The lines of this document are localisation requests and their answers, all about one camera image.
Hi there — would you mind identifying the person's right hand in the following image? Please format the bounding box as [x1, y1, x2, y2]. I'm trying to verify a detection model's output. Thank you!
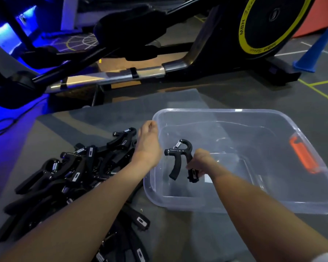
[186, 148, 225, 181]

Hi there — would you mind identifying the person's left hand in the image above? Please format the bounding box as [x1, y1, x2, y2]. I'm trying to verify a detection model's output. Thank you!
[130, 120, 163, 169]

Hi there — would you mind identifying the black hand grip strengthener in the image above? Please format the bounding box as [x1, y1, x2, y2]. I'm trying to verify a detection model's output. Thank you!
[164, 139, 200, 183]

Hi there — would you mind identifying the clear plastic storage bin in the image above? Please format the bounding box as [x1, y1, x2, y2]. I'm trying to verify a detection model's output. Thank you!
[143, 108, 328, 215]

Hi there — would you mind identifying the person's right forearm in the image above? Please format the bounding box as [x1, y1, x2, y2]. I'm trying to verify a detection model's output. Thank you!
[206, 168, 328, 262]

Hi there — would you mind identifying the person's left forearm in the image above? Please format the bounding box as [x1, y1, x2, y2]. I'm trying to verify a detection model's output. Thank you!
[0, 157, 151, 262]

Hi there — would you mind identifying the grey floor mat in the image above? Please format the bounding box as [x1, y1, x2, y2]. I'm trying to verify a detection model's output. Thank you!
[0, 88, 328, 262]

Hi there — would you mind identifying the black elliptical trainer machine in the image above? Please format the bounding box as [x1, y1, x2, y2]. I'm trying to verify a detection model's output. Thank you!
[0, 0, 317, 110]

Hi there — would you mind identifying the pile of black hand grippers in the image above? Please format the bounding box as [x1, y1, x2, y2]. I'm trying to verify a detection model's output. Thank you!
[0, 127, 151, 262]

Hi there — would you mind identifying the blue traffic cone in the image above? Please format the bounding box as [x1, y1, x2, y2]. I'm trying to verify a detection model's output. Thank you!
[293, 26, 328, 73]

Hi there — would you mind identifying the red padded mat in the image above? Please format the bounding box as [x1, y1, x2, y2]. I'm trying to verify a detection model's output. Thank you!
[292, 0, 328, 38]

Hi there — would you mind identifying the orange bin handle latch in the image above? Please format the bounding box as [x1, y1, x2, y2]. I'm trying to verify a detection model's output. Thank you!
[289, 135, 321, 174]

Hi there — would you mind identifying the black cable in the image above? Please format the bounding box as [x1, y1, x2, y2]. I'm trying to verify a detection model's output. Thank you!
[0, 98, 48, 142]

